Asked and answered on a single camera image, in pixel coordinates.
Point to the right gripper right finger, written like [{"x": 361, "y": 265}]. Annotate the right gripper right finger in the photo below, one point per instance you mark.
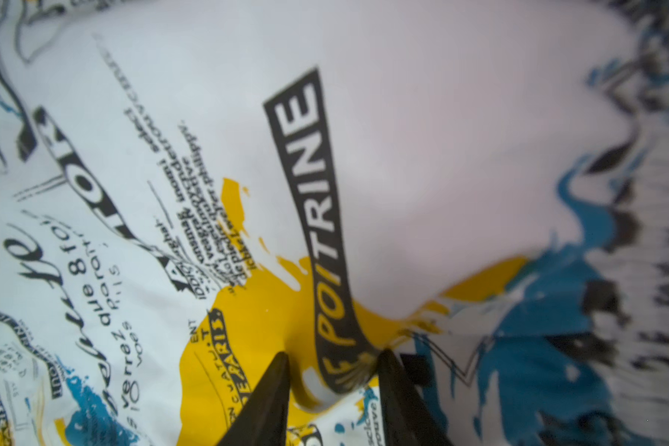
[{"x": 406, "y": 419}]

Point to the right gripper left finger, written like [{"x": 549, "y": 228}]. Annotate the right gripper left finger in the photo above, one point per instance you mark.
[{"x": 263, "y": 420}]

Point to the white yellow blue printed garment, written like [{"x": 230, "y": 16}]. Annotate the white yellow blue printed garment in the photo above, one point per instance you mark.
[{"x": 188, "y": 188}]

